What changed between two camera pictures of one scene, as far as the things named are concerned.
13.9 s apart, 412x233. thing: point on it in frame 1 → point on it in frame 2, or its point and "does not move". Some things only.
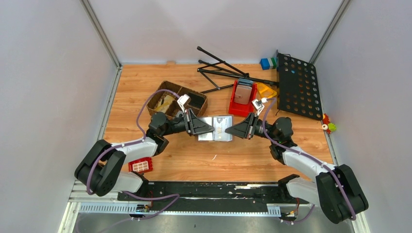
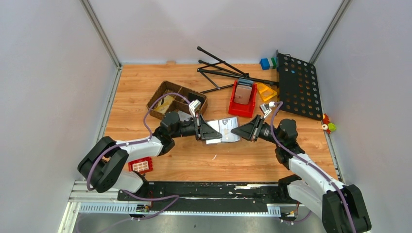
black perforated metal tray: x=298 y=90 does not move
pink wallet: x=242 y=94 does not move
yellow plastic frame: x=265 y=91 does not move
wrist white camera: x=259 y=105 → x=266 y=108
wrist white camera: x=182 y=100 → x=193 y=106
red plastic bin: x=242 y=109 does not move
